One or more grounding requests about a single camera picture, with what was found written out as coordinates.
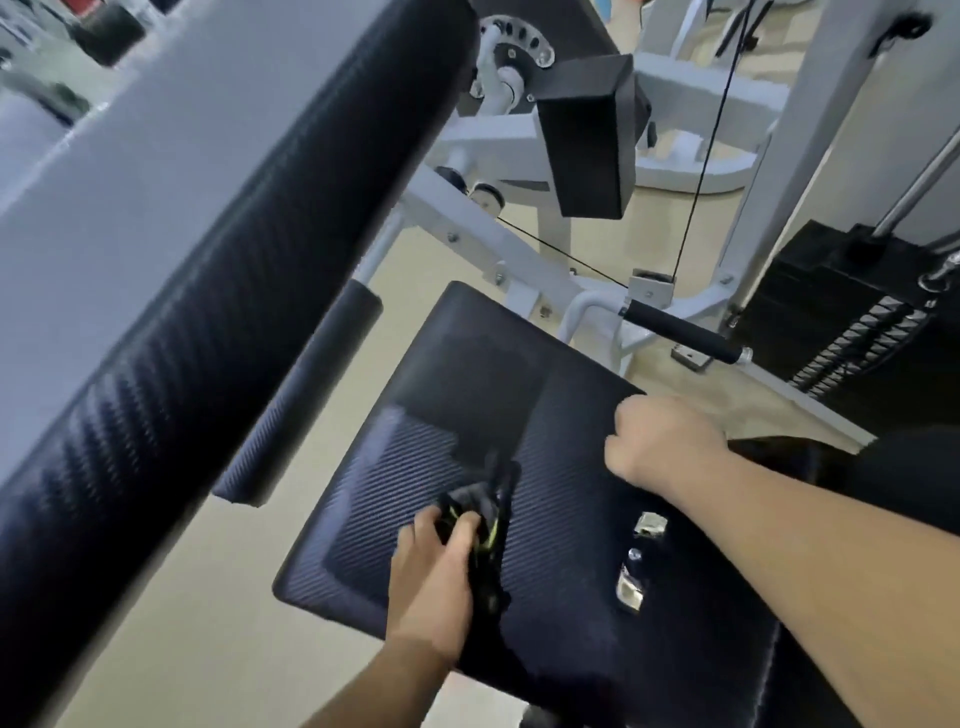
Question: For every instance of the person's left hand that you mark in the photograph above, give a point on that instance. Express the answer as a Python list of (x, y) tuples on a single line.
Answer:
[(427, 592)]

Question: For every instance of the person's right hand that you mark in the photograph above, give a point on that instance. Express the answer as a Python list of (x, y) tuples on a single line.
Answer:
[(660, 442)]

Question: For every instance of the person's right fingers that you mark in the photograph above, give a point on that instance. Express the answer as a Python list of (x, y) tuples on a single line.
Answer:
[(634, 435)]

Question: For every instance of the person's left thumb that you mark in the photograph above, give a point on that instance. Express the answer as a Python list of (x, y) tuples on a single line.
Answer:
[(463, 531)]

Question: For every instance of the person's right forearm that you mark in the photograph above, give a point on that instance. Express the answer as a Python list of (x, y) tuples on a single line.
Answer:
[(825, 577)]

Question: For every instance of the person's left forearm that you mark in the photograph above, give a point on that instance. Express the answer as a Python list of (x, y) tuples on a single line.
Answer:
[(382, 690)]

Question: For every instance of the black padded seat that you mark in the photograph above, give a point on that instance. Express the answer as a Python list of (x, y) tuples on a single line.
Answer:
[(555, 450)]

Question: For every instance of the black weight stack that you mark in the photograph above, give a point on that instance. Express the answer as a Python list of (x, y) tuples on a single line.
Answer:
[(825, 300)]

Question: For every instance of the small black pulley wheel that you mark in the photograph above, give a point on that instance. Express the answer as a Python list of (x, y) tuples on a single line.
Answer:
[(487, 198)]

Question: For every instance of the black block pad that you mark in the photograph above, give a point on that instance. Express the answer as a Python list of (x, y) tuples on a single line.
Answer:
[(589, 135)]

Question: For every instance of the silver snap clip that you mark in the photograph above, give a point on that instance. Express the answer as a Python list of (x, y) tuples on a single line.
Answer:
[(941, 274)]

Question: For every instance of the black padded backrest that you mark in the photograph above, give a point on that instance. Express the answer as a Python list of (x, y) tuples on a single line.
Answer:
[(187, 315)]

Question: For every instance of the chrome guide rod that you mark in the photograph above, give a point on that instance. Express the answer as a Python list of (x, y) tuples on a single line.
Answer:
[(919, 187)]

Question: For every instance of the silver holed adjustment disc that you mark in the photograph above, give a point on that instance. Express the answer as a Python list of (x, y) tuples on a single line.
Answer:
[(525, 46)]

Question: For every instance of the black padded roller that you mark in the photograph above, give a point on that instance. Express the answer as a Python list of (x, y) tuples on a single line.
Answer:
[(109, 30)]

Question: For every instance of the silver pulley bracket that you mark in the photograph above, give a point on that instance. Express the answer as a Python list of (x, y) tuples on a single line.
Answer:
[(651, 288)]

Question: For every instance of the white gym machine frame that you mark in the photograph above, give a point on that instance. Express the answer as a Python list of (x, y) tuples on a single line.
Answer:
[(697, 82)]

